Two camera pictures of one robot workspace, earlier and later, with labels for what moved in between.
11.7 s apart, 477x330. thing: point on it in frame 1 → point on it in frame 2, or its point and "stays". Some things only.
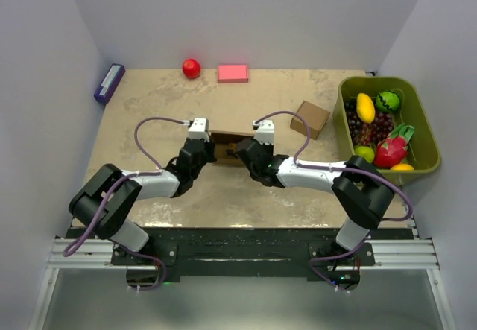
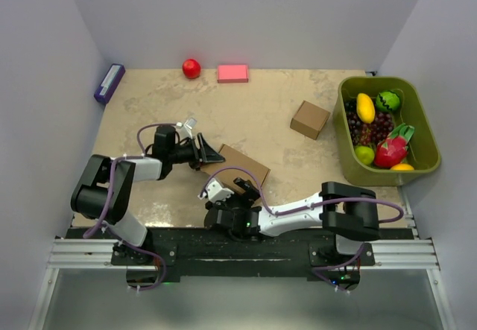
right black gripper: x=269 y=147 → x=251 y=192
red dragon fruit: x=393 y=149 stays
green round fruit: x=387 y=101 stays
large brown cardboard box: x=225 y=131 → x=226 y=177
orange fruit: x=402 y=167 stays
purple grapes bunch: x=364 y=133 stays
